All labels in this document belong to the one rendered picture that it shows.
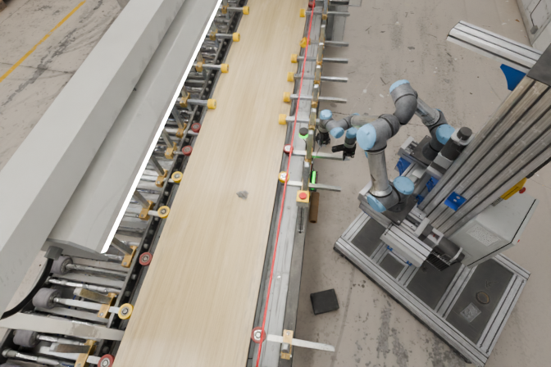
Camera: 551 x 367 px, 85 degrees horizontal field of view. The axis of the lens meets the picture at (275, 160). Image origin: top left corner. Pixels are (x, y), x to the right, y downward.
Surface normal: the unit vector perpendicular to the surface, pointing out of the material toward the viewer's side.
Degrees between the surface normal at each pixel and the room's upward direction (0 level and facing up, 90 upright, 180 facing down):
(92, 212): 61
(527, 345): 0
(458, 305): 0
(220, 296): 0
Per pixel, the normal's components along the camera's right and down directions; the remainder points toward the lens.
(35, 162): -0.04, -0.55
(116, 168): 0.84, -0.18
